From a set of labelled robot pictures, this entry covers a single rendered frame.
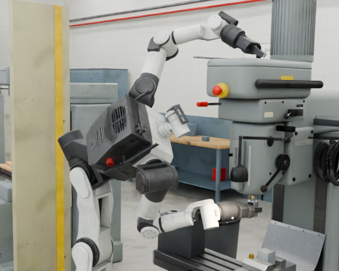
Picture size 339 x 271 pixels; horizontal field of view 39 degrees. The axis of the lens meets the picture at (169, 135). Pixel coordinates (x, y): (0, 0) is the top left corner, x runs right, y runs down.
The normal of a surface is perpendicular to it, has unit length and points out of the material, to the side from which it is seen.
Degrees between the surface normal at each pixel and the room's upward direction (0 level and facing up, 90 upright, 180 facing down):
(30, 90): 90
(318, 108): 90
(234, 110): 90
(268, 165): 90
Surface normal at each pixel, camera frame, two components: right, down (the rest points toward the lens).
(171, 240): -0.63, 0.07
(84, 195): -0.44, 0.09
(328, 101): 0.67, 0.10
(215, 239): -0.05, 0.18
